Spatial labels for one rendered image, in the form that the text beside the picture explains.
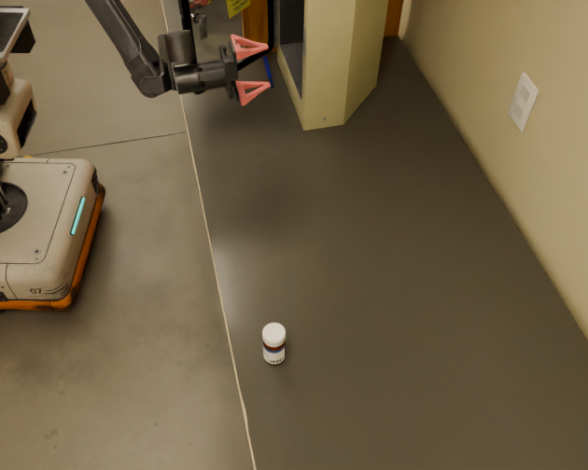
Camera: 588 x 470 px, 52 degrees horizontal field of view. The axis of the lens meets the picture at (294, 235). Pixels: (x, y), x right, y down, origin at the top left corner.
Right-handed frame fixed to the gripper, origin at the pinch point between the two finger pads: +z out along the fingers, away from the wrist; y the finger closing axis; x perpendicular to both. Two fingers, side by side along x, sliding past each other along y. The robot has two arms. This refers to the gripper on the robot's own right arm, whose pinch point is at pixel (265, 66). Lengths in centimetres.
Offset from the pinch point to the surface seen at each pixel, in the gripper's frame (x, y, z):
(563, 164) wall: -37, -9, 54
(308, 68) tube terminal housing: 8.0, -8.2, 12.0
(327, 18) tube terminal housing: 7.7, 4.4, 16.2
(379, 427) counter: -73, -28, 3
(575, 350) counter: -67, -29, 46
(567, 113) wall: -32, 0, 54
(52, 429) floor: -13, -120, -83
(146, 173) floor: 101, -119, -40
